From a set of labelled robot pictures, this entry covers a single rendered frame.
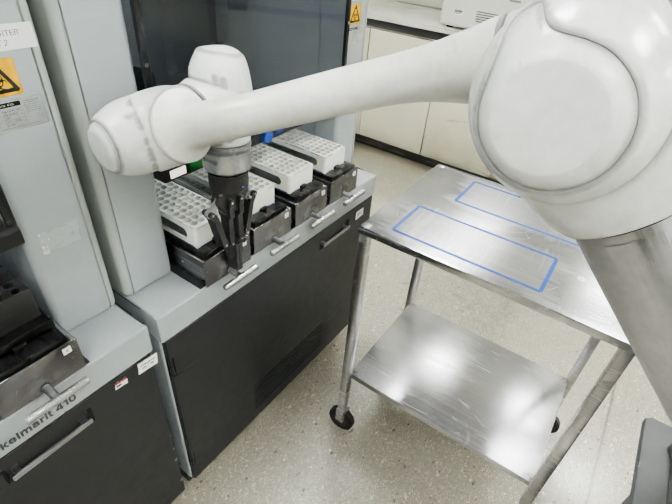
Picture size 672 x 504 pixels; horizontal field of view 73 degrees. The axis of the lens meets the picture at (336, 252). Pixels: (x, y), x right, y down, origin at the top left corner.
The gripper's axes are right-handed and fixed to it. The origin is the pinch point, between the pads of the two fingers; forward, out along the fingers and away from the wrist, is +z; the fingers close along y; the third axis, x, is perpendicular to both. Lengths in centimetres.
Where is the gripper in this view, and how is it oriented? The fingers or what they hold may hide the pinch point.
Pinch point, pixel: (234, 254)
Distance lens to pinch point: 99.5
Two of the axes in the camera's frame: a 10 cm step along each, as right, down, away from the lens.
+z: -0.7, 8.0, 6.0
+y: -5.8, 4.5, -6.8
